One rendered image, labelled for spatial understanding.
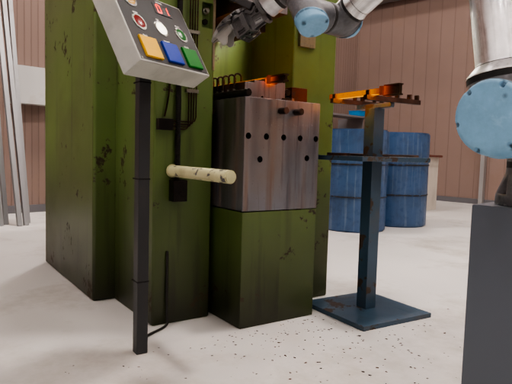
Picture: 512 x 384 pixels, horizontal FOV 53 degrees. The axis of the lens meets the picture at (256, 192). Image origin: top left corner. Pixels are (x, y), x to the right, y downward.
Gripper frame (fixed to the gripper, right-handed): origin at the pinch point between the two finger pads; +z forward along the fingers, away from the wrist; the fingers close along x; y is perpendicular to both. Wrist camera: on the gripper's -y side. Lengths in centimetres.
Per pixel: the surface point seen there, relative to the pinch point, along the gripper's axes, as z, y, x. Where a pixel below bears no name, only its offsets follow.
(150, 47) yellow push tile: 10.3, 1.4, -21.1
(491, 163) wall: 13, 43, 705
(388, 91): -29, 29, 62
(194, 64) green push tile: 10.3, 3.5, -0.8
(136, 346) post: 70, 79, -12
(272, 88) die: 8.7, 6.7, 47.5
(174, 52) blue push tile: 10.3, 0.5, -9.3
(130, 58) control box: 14.2, 3.7, -26.9
